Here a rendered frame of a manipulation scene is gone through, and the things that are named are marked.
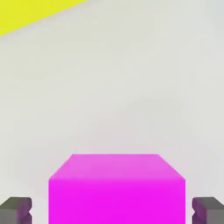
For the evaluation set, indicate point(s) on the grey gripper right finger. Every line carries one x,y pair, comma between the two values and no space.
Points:
210,211

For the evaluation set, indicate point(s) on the small magenta cube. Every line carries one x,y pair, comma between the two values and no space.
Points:
116,196

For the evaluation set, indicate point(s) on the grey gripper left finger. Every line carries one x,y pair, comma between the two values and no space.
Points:
12,210

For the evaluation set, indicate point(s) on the large yellow box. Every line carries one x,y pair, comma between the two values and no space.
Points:
26,12

